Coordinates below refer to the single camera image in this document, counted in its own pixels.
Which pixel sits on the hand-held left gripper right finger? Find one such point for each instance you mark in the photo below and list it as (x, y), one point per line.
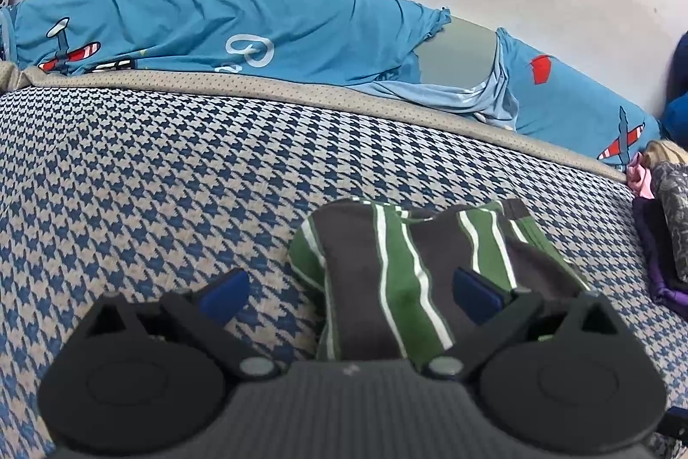
(478, 297)

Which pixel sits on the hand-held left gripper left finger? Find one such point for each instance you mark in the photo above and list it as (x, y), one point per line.
(226, 295)

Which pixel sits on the green grey striped t-shirt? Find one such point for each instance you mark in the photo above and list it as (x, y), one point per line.
(365, 276)

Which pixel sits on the blue beige houndstooth blanket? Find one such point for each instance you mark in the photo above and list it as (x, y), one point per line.
(134, 168)

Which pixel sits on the purple folded cloth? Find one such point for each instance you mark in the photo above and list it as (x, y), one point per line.
(664, 287)

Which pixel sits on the pink cloth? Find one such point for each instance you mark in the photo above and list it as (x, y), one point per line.
(640, 176)

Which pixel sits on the beige cloth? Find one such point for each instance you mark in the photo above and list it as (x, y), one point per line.
(664, 151)

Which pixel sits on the grey bed panel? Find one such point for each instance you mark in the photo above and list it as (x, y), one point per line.
(457, 53)

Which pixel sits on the dark blue jacket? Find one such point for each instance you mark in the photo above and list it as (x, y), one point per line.
(677, 115)

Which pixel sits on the blue airplane print bedsheet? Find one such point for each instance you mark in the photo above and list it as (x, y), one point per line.
(322, 23)

